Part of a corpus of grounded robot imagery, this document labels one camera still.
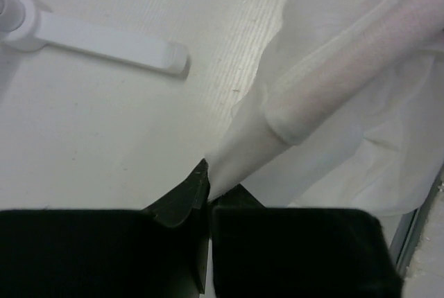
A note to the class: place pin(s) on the white t shirt red print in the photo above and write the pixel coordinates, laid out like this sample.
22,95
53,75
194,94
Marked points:
346,109

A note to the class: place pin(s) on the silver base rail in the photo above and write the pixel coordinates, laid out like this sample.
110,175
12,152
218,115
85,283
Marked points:
409,230

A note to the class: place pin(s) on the white silver clothes rack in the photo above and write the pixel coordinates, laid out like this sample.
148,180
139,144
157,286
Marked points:
28,25

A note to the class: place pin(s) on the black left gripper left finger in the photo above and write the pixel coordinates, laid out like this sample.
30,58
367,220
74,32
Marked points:
158,251

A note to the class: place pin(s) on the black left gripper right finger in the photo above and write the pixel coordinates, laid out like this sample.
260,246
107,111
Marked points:
260,251

